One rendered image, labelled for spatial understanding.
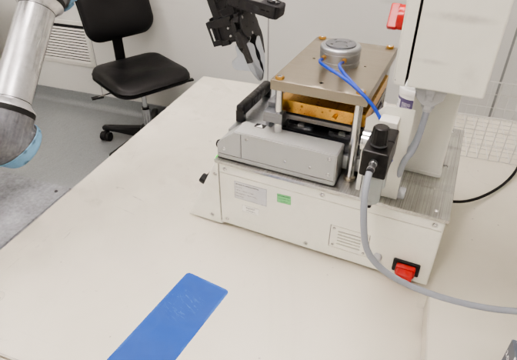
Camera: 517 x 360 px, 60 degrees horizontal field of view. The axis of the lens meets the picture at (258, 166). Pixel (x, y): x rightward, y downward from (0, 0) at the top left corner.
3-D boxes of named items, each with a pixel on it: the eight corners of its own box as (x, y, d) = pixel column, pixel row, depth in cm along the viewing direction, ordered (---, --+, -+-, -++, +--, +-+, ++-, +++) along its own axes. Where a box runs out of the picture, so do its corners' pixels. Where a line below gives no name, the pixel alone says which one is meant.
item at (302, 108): (385, 92, 99) (392, 50, 94) (360, 138, 82) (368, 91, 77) (311, 79, 105) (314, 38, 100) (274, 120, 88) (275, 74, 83)
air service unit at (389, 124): (391, 177, 80) (407, 101, 72) (373, 227, 69) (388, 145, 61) (362, 170, 82) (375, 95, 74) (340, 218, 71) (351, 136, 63)
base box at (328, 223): (444, 193, 113) (461, 133, 103) (422, 303, 85) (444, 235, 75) (251, 146, 131) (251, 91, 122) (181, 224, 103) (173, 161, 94)
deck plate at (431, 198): (463, 133, 103) (465, 129, 103) (448, 225, 77) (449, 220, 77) (278, 96, 119) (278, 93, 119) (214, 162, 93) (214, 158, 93)
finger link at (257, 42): (249, 78, 103) (235, 39, 100) (271, 74, 100) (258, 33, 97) (243, 83, 101) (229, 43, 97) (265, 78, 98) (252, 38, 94)
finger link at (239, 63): (243, 83, 101) (229, 43, 97) (265, 78, 98) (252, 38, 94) (237, 88, 99) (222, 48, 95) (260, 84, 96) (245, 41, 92)
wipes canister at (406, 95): (421, 123, 143) (431, 78, 135) (420, 136, 136) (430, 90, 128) (393, 118, 146) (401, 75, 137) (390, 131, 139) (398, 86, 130)
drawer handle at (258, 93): (271, 96, 109) (271, 80, 106) (244, 123, 97) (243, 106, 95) (264, 95, 109) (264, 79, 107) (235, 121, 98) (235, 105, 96)
